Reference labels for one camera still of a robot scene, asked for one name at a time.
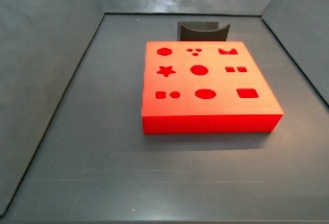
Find red shape sorting block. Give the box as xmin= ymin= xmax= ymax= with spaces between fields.
xmin=141 ymin=41 xmax=283 ymax=134

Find dark curved holder block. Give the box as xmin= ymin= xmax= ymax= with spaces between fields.
xmin=178 ymin=21 xmax=230 ymax=41

